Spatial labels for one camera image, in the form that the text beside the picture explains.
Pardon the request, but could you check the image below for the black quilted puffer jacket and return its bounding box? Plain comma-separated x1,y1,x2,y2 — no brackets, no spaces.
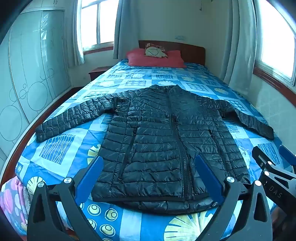
35,85,275,215

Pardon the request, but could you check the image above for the grey curtain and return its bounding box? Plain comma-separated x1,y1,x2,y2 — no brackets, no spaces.
71,0,85,67
219,0,258,94
113,0,140,61

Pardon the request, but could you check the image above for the white wardrobe with circle pattern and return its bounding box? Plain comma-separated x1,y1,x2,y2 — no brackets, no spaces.
0,0,73,163

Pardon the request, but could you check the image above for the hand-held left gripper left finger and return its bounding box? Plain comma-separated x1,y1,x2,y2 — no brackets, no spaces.
27,156,104,241

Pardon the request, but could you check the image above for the bed with blue patterned sheet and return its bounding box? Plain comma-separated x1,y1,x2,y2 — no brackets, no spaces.
0,59,296,241

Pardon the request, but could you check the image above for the cream printed cushion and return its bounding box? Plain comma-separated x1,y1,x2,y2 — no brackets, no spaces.
144,44,168,59

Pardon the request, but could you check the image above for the pink floral cloth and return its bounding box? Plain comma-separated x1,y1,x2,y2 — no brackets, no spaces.
0,176,31,232

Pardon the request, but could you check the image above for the window with wooden sill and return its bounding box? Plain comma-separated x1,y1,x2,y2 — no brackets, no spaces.
80,0,119,55
253,0,296,98

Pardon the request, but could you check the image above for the dark wooden nightstand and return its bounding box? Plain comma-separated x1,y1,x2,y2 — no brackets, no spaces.
88,66,114,81

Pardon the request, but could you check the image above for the dark wooden headboard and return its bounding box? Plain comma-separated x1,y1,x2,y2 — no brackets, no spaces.
138,40,206,66

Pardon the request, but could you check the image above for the red pillow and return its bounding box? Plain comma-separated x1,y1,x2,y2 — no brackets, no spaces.
126,48,187,68

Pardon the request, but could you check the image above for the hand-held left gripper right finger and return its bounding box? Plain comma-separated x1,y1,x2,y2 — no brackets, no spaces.
195,155,272,241

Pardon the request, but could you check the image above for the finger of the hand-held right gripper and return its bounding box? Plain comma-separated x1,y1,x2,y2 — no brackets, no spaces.
279,145,296,168
252,146,296,179

